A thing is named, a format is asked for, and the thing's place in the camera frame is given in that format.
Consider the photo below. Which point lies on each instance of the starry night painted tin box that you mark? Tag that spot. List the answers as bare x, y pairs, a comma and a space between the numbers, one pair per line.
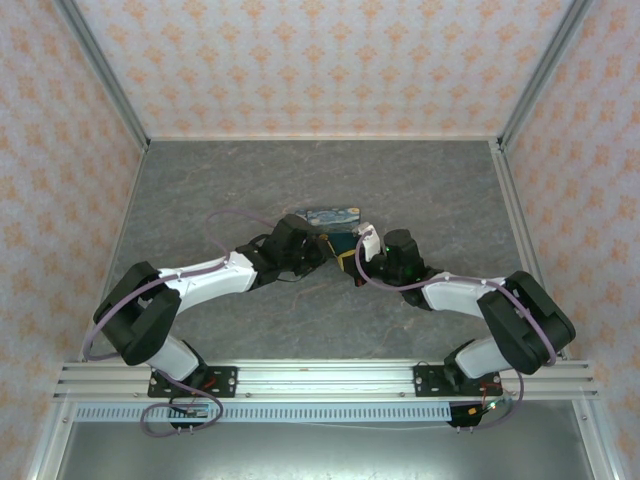
330, 215

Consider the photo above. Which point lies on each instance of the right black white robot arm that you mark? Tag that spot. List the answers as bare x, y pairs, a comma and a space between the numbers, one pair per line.
525, 320

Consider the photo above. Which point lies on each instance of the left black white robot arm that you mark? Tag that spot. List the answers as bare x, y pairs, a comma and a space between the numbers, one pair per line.
215, 280

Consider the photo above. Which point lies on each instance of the grey sheet metal panel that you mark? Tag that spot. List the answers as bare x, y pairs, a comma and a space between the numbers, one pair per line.
320, 455

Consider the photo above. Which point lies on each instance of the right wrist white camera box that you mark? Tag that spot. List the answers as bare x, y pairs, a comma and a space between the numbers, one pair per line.
369, 242

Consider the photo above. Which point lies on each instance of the wide aluminium mounting rail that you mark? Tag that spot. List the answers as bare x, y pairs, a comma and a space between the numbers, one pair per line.
325, 380

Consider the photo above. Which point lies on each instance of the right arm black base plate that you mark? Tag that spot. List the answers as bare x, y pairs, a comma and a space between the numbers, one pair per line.
425, 380

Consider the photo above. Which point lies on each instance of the aluminium table side rail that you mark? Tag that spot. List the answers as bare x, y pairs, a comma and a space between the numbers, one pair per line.
510, 200

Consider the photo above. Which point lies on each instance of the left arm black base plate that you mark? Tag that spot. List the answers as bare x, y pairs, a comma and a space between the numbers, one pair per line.
225, 380

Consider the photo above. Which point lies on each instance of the aluminium frame post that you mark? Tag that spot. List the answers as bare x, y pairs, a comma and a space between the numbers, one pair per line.
540, 75
47, 450
597, 450
107, 75

